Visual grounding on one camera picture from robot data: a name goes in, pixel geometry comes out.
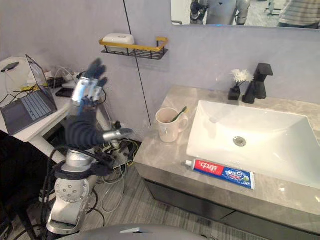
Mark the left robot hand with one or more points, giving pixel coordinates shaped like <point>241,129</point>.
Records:
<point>86,130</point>

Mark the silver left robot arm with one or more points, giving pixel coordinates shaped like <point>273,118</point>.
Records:
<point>71,185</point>

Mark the black smartphone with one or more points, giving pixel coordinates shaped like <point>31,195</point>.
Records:
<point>64,92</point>

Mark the white side desk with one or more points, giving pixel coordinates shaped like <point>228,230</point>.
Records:
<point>30,117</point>

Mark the white power strip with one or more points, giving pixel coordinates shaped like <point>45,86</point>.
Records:
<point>65,76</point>

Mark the grey laptop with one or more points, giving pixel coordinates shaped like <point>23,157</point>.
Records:
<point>28,105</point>

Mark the pink ceramic mug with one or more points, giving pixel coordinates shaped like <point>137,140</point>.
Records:
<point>168,127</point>

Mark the green toothbrush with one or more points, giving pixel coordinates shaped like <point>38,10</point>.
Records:
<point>179,114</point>

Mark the white soap box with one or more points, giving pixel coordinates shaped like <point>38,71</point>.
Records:
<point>118,40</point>

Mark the grey robot torso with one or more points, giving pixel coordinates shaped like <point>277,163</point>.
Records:
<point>135,232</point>

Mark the red blue toothpaste tube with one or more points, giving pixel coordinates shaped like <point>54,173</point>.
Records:
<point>225,173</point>

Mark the chrome sink drain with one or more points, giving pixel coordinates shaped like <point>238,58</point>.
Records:
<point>239,140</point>

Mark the grey vanity cabinet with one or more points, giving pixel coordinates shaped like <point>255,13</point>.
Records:
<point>225,200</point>

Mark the white flower in black vase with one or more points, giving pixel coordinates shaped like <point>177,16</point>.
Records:
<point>238,82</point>

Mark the white rectangular sink basin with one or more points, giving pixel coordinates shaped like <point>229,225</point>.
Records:
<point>252,140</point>

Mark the black angular faucet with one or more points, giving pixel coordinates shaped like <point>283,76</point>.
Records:
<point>257,85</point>

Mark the gold black wall shelf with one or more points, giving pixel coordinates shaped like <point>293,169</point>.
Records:
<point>136,50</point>

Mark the wall mirror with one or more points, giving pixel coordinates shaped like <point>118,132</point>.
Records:
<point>245,12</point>

